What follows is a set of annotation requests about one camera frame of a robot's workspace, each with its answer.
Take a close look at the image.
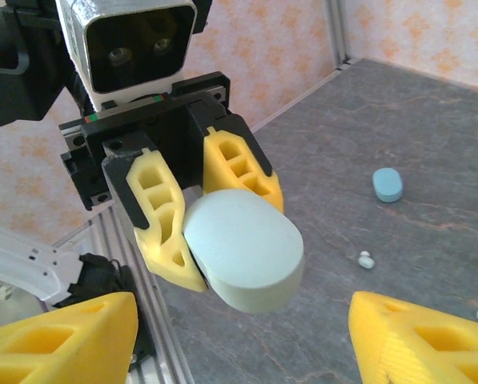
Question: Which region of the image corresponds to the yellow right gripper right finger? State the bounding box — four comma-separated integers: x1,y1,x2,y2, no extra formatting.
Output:
348,290,478,384

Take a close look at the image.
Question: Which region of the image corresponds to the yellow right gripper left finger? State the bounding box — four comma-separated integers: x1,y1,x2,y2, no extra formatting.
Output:
0,291,139,384

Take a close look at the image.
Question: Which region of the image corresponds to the pale mint earbud charging case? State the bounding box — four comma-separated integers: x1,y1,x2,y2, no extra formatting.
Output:
182,189,306,314

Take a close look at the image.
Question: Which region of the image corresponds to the blue earbud charging case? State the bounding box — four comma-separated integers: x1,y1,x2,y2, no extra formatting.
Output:
372,167,404,204

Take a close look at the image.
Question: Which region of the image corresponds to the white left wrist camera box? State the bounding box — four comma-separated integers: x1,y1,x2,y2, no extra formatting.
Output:
54,0,195,113

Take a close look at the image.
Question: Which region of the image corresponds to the aluminium corner post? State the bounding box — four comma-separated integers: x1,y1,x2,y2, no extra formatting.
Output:
326,0,352,67

